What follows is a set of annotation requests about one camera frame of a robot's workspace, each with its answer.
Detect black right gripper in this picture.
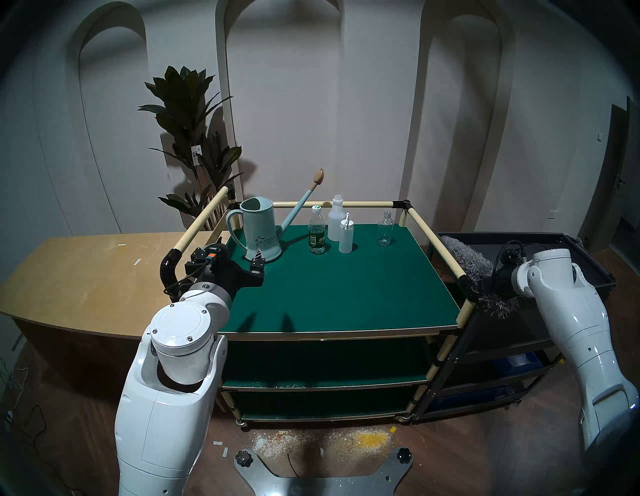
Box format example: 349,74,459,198
480,265,521,301

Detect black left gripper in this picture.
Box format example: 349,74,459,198
197,248,266,303

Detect grey fluffy duster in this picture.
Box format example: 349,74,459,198
440,235,522,319

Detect green shelf cart beige rails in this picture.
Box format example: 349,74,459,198
160,184,483,427

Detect teal watering can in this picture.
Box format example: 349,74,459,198
226,168,326,264

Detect black utility cart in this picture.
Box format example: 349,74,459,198
412,231,617,423

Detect clear water bottle green label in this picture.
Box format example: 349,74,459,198
308,205,327,255

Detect blue storage box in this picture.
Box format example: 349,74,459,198
492,352,543,376

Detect white opaque plastic bottle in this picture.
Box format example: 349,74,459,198
327,194,347,242

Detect translucent squeeze bottle with cap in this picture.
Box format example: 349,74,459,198
338,212,355,254

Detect small clear glass bottle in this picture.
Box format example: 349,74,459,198
376,211,395,247

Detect dark door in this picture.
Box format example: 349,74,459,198
580,97,640,253

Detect light wooden table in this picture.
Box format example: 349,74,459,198
0,231,231,342

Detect dark green leafy plant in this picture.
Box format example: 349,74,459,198
137,65,244,231

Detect spilled powder on floor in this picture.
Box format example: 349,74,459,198
252,427,396,458

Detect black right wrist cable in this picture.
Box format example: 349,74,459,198
492,240,548,281

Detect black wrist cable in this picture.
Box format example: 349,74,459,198
492,240,548,281
164,276,202,302

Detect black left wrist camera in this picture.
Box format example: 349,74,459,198
185,244,223,273

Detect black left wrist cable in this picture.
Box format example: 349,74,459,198
164,276,202,302

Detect grey metal robot base plate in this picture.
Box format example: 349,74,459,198
234,446,414,496

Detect black floor cable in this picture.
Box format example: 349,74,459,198
0,367,51,451

